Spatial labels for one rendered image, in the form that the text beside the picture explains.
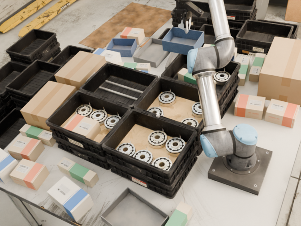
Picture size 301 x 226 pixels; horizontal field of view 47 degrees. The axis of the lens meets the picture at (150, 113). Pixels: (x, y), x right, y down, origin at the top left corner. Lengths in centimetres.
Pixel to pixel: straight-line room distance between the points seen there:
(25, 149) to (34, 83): 106
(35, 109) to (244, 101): 127
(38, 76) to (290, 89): 204
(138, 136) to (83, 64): 79
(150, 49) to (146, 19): 188
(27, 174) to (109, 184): 45
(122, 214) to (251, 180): 66
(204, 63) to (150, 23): 282
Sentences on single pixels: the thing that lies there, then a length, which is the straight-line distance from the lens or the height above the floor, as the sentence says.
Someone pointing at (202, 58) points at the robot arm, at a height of 123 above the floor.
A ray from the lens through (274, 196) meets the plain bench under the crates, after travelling 183.
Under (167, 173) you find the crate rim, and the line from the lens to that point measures 160.
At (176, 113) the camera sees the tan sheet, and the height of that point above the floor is 83.
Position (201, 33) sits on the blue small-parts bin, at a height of 113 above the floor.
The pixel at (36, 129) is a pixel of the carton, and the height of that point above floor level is 76.
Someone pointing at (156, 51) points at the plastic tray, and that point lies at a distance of 271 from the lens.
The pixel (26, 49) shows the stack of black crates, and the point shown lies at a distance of 361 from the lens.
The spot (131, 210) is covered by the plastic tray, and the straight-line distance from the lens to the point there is 179.
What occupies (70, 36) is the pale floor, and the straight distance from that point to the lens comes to 459.
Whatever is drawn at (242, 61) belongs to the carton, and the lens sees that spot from 246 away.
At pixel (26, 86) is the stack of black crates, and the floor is 49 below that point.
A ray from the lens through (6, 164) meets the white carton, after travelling 210.
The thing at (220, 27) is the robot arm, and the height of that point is 130.
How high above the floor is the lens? 223
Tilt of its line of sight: 44 degrees down
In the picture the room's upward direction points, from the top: 10 degrees counter-clockwise
